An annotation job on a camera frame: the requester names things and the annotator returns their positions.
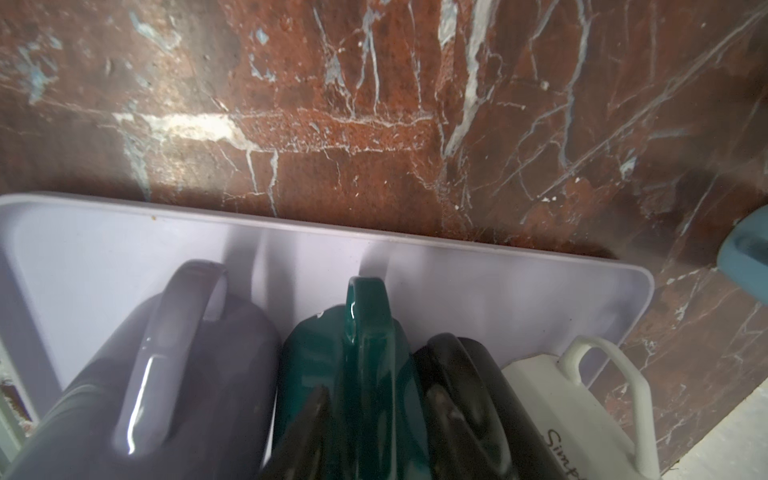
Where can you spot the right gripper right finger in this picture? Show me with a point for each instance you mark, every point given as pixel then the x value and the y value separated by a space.
pixel 455 452

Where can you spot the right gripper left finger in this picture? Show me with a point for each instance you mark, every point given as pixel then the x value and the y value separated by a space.
pixel 300 452

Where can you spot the dark green mug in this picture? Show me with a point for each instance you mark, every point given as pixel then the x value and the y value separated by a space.
pixel 357 358

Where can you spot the lavender purple mug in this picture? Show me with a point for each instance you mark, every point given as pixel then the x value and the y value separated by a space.
pixel 183 389

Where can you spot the light blue mug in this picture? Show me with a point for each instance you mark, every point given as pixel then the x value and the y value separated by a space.
pixel 742 257

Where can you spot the black mug white rim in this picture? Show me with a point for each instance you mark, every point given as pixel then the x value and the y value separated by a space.
pixel 476 385

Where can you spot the white octagonal mug upside down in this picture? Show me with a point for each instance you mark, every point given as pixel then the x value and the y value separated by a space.
pixel 586 441

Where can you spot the lavender rectangular tray mat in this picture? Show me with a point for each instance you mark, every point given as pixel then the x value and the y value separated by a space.
pixel 74 267

